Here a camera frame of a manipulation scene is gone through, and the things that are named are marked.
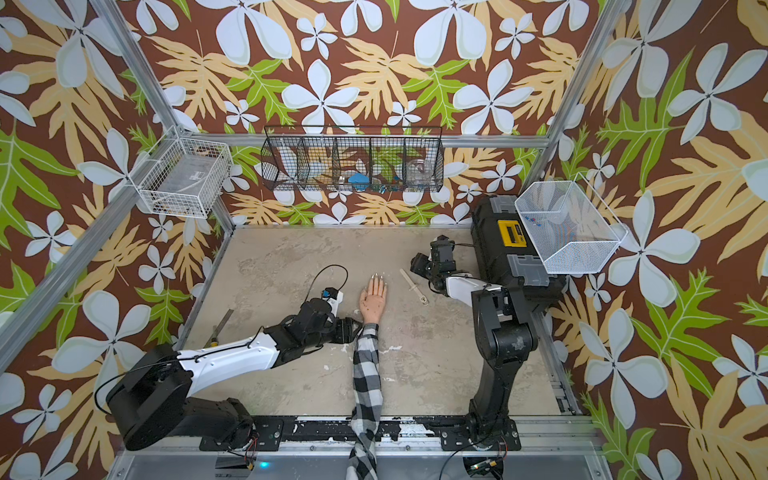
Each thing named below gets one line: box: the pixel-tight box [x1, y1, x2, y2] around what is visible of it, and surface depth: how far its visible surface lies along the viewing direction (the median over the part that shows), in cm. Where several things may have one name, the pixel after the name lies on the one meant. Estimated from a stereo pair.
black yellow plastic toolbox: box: [470, 195, 566, 307], surface depth 94 cm
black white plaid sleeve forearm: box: [346, 324, 384, 480], surface depth 77 cm
